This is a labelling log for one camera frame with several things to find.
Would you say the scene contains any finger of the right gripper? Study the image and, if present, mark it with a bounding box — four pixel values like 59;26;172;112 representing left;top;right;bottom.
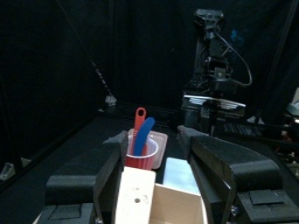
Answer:
201;112;221;137
181;109;201;132

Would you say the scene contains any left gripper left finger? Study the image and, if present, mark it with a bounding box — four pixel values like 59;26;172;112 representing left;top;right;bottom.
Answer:
38;130;129;224

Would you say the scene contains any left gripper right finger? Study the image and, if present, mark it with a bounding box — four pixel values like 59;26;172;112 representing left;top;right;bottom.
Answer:
176;124;299;224

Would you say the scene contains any wooden drawer with red front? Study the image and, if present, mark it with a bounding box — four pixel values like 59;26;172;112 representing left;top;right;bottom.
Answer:
149;183;208;224

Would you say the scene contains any wooden drawer cabinet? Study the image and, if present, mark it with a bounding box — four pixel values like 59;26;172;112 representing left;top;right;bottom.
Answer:
111;166;156;224

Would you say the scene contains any black textured panel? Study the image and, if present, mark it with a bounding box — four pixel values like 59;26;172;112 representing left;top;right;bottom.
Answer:
221;122;262;138

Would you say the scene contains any clear plastic container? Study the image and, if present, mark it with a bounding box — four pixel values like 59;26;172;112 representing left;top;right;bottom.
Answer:
126;128;169;170

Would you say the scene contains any blue plastic spatula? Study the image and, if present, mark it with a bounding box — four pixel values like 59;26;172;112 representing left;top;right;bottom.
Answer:
133;116;156;157

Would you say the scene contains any red plastic spatula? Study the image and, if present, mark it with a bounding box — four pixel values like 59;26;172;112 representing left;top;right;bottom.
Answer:
133;107;148;138

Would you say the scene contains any red plastic cup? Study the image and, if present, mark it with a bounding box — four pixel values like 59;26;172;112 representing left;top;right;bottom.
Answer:
123;136;160;171

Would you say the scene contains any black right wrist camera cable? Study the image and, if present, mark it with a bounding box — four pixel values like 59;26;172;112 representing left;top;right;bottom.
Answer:
214;30;253;88

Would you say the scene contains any silver frame corner bracket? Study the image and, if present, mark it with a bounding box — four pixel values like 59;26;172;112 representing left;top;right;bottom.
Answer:
103;94;117;107
0;161;17;182

